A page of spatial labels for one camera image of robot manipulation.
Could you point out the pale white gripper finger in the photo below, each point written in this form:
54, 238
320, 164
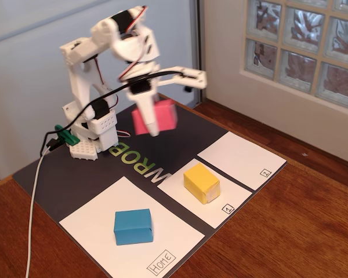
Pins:
148, 116

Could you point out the red paper box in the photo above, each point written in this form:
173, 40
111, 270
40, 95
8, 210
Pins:
166, 116

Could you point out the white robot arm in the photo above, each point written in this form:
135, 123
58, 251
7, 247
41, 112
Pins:
78, 75

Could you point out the yellow paper box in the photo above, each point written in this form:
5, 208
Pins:
200, 179

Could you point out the blue paper box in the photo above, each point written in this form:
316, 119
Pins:
133, 228

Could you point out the white paper sheet marked HOME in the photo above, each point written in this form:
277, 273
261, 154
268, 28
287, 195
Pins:
90, 231

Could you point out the green clamp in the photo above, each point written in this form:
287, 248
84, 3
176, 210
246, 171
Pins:
66, 136

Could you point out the black mat with WROB print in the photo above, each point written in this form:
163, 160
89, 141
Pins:
75, 185

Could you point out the white paper sheet marked 2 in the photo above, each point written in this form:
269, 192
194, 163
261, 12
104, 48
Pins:
240, 156

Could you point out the white paper sheet marked 1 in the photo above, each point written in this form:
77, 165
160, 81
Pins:
235, 194

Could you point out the glass block window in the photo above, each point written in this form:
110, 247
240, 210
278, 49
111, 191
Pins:
301, 43

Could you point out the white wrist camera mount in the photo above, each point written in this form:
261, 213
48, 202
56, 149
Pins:
188, 76

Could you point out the grey metal frame post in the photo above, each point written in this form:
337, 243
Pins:
197, 52

